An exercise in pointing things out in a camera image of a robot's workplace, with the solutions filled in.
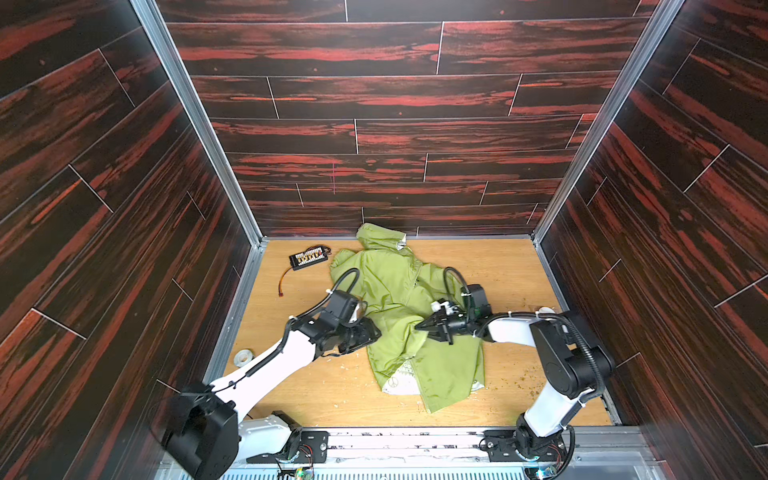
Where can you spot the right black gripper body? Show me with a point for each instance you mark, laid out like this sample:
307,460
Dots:
447,322

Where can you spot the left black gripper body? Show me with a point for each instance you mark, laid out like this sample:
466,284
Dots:
355,335

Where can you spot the green jacket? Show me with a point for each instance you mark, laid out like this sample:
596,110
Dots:
399,290

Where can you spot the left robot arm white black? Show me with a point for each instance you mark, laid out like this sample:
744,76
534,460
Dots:
206,429

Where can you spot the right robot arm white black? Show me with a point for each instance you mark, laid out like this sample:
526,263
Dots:
575,362

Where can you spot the black battery pack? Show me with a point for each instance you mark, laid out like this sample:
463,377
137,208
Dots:
309,257

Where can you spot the white tape roll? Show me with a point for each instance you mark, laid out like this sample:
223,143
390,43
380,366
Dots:
243,358

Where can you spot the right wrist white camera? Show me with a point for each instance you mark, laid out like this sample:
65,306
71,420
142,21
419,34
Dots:
473,296

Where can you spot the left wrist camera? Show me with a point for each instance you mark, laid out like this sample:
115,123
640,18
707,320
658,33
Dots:
344,307

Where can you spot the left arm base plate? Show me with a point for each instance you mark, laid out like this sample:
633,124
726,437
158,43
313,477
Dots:
302,447

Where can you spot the aluminium front rail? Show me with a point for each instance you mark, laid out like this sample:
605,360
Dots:
453,453

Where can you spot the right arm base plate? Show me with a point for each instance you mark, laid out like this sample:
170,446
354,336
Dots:
507,445

